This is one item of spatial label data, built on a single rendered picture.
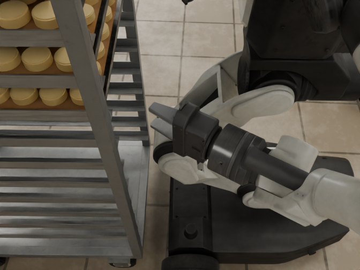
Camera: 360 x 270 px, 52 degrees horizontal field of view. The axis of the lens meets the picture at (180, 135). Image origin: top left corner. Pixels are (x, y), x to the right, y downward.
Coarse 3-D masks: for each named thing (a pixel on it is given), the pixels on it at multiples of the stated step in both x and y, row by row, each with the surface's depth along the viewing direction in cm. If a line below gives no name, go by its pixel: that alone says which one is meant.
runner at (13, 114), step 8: (0, 112) 68; (8, 112) 68; (16, 112) 68; (24, 112) 68; (32, 112) 68; (40, 112) 68; (48, 112) 68; (56, 112) 68; (64, 112) 68; (72, 112) 68; (80, 112) 68; (0, 120) 70; (8, 120) 70; (16, 120) 70; (24, 120) 70; (32, 120) 70; (40, 120) 69; (48, 120) 69; (56, 120) 69; (64, 120) 69; (72, 120) 69; (80, 120) 69; (88, 120) 69
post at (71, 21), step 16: (64, 0) 45; (80, 0) 48; (64, 16) 47; (80, 16) 48; (64, 32) 49; (80, 32) 49; (80, 48) 51; (80, 64) 54; (96, 64) 57; (80, 80) 56; (96, 80) 57; (96, 96) 59; (96, 112) 63; (96, 128) 66; (112, 144) 71; (112, 160) 75; (112, 176) 81; (112, 192) 87; (128, 192) 92; (128, 208) 94; (128, 224) 103; (128, 240) 113
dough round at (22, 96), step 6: (12, 90) 71; (18, 90) 71; (24, 90) 71; (30, 90) 71; (36, 90) 71; (12, 96) 70; (18, 96) 70; (24, 96) 70; (30, 96) 70; (36, 96) 72; (18, 102) 70; (24, 102) 70; (30, 102) 71
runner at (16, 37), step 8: (0, 32) 53; (8, 32) 53; (16, 32) 53; (24, 32) 53; (32, 32) 53; (40, 32) 53; (48, 32) 53; (56, 32) 53; (0, 40) 54; (8, 40) 54; (16, 40) 54; (24, 40) 54; (32, 40) 54; (40, 40) 54; (48, 40) 54; (56, 40) 54
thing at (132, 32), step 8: (128, 0) 96; (128, 8) 98; (136, 24) 105; (128, 32) 105; (136, 32) 105; (136, 56) 112; (136, 80) 120; (136, 96) 127; (144, 96) 128; (144, 112) 134; (144, 128) 142; (144, 144) 151
